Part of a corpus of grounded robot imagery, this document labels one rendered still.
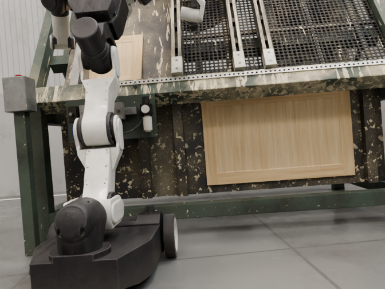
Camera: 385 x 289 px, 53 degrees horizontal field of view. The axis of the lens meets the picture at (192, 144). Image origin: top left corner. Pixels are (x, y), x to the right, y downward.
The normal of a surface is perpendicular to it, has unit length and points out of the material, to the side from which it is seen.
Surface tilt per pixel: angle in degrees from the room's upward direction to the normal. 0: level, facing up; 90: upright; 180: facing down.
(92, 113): 50
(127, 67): 57
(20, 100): 90
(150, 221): 45
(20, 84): 90
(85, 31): 67
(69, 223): 75
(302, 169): 90
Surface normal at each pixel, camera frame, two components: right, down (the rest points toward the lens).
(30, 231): -0.04, 0.02
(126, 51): -0.07, -0.54
